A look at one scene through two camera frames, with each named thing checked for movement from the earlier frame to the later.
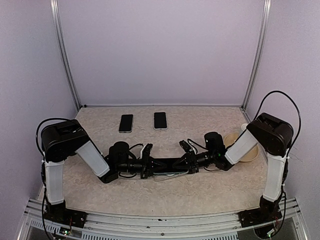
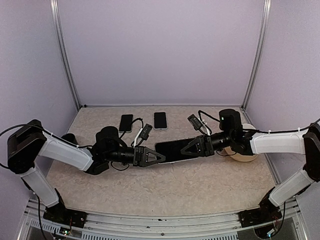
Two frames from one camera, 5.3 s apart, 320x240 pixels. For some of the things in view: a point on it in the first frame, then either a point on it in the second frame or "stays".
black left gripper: x=146 y=168 -> x=141 y=159
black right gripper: x=191 y=162 -> x=204 y=146
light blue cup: x=243 y=126 stays
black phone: x=170 y=165 -> x=171 y=150
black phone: x=160 y=120 stays
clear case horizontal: x=161 y=176 -> x=171 y=150
